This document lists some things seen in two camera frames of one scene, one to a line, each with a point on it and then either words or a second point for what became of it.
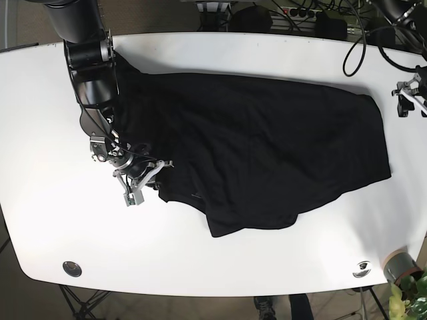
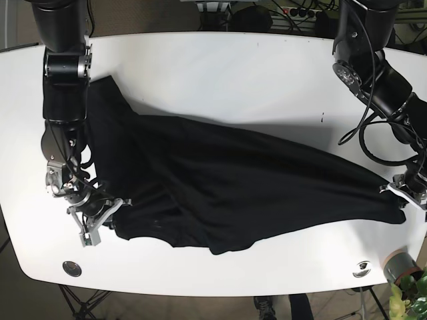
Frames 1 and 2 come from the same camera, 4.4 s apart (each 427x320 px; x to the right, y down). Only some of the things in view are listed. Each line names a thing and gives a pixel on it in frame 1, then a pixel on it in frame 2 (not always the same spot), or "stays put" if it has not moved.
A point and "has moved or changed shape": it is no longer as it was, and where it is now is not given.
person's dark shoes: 264,305 stays put
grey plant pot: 399,264 stays put
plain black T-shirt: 255,152 has moved or changed shape
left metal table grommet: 72,269 stays put
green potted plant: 409,302 stays put
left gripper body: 133,173 → 90,209
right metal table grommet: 363,269 stays put
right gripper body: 408,97 → 398,186
